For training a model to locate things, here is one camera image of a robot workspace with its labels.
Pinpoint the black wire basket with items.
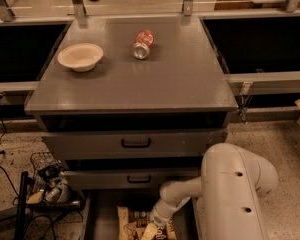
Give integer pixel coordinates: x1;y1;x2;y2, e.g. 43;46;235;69
26;152;82;210

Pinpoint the red soda can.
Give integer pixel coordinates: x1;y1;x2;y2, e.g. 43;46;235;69
132;30;154;60

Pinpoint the grey top drawer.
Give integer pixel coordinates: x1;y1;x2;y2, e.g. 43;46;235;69
42;129;228;160

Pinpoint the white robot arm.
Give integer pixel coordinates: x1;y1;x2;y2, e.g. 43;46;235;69
141;143;278;240

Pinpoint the grey middle drawer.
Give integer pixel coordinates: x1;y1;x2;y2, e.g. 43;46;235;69
64;167;200;190

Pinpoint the grey open bottom drawer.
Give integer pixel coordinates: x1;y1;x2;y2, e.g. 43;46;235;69
81;188;204;240

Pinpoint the black middle drawer handle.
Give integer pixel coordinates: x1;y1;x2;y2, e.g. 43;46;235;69
127;175;151;184

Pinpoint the metal railing post centre-left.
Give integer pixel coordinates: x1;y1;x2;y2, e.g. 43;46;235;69
72;0;86;18

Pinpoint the black floor cable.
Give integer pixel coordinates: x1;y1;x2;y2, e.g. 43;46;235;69
0;117;21;198

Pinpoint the black metal stand post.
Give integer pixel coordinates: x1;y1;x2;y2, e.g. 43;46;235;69
14;171;28;240

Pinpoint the brown chip bag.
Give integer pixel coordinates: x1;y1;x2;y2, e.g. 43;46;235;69
117;206;177;240

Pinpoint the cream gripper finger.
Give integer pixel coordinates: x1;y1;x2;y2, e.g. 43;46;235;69
141;223;157;240

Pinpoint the white paper bowl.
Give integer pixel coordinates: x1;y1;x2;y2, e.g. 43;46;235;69
57;43;104;72

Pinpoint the grey metal drawer cabinet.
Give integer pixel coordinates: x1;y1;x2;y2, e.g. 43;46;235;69
24;15;239;240

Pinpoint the black top drawer handle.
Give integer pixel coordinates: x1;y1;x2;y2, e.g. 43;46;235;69
121;138;152;149

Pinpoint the black drawer handle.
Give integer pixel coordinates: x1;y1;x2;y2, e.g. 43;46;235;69
127;175;151;184
121;138;152;149

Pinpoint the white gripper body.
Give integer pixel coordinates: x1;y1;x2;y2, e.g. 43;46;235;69
150;199;178;227

